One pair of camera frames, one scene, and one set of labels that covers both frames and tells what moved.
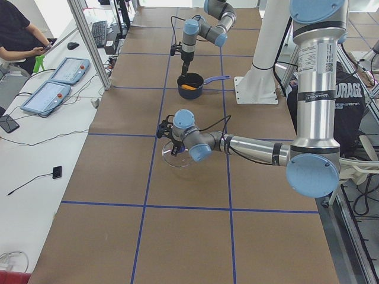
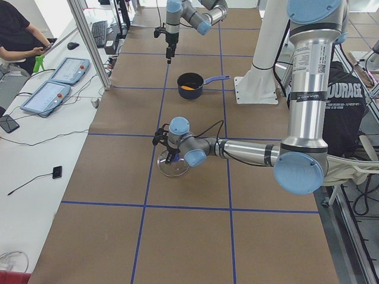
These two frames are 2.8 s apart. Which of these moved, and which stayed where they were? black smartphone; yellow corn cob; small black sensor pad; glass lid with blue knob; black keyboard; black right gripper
Moved: glass lid with blue knob; black right gripper
Stayed: black keyboard; black smartphone; small black sensor pad; yellow corn cob
